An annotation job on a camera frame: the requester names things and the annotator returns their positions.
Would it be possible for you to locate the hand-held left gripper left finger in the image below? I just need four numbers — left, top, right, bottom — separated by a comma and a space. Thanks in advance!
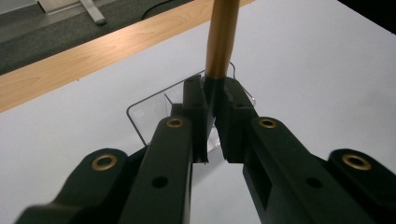
117, 74, 210, 224

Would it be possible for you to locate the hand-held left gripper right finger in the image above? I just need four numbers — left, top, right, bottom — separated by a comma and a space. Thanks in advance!
214, 77, 376, 224

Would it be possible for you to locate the clear acrylic organizer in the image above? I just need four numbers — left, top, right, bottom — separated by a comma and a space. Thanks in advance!
125, 61, 258, 154

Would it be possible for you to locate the black pen with gold end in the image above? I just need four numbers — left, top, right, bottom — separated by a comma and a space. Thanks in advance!
203, 0, 241, 120

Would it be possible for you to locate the wooden table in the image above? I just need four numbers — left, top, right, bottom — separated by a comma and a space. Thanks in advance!
0, 0, 255, 114

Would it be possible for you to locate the black floor cable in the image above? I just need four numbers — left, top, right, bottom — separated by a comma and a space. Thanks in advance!
141, 0, 176, 21

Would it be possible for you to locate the white desk frame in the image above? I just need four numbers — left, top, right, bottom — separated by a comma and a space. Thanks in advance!
36, 0, 107, 26

